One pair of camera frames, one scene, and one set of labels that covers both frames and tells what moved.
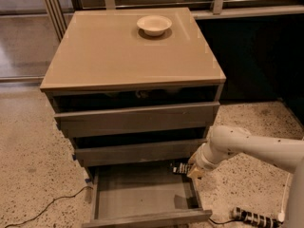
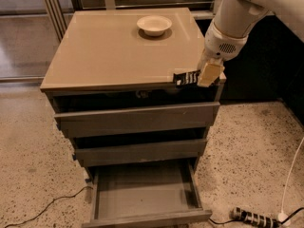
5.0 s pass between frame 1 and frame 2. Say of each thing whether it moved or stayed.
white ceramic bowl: stayed
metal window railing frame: stayed
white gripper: moved
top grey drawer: stayed
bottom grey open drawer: stayed
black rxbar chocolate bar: moved
